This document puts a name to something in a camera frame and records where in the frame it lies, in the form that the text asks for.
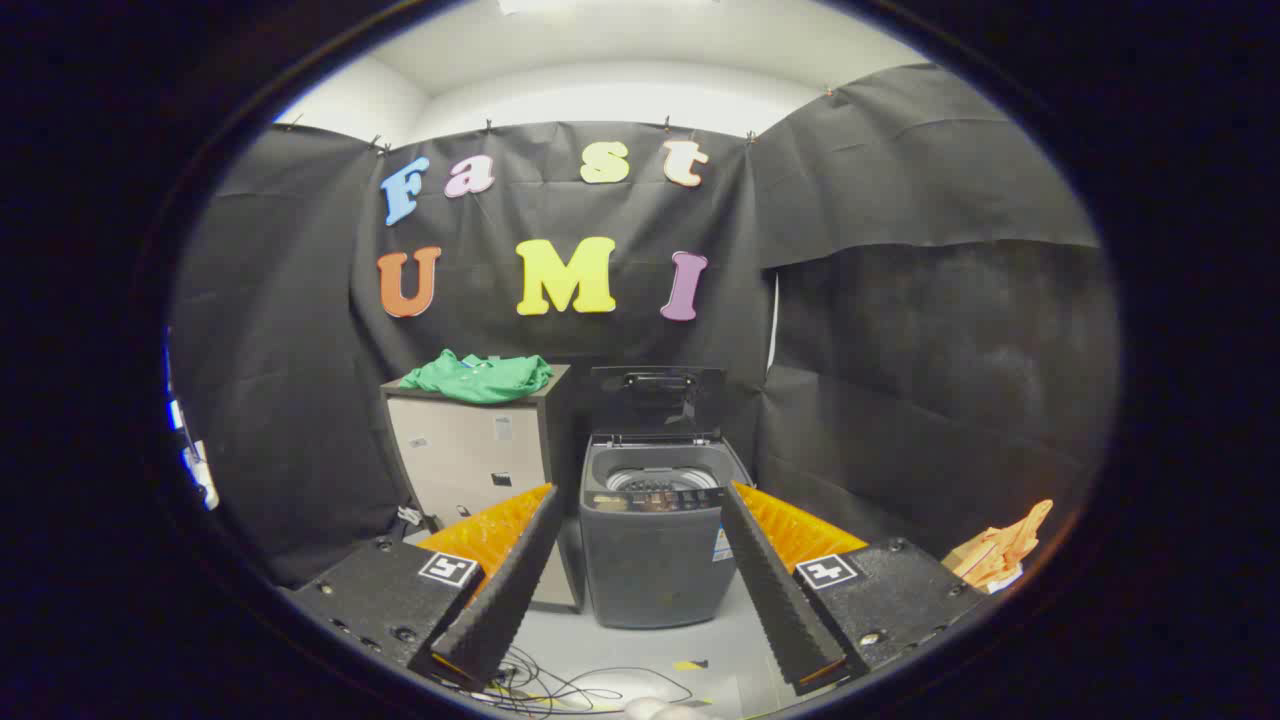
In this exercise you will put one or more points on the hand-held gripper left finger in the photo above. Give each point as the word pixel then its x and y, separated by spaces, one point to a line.
pixel 510 590

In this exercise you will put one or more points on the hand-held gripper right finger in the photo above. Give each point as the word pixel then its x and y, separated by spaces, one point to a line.
pixel 775 590

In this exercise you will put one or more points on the grey washing machine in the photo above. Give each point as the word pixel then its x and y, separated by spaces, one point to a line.
pixel 650 560

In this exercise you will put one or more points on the green polo shirt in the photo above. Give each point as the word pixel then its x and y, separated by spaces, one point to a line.
pixel 478 378

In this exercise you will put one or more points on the dark washing machine lid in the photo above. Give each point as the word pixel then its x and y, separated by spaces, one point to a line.
pixel 655 405

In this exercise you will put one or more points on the yellow floor tape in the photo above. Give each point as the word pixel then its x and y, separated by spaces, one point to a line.
pixel 690 664

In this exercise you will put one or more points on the grey cabinet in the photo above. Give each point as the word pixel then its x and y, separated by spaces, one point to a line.
pixel 460 450

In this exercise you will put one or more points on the white and blue equipment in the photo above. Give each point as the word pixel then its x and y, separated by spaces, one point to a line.
pixel 200 470

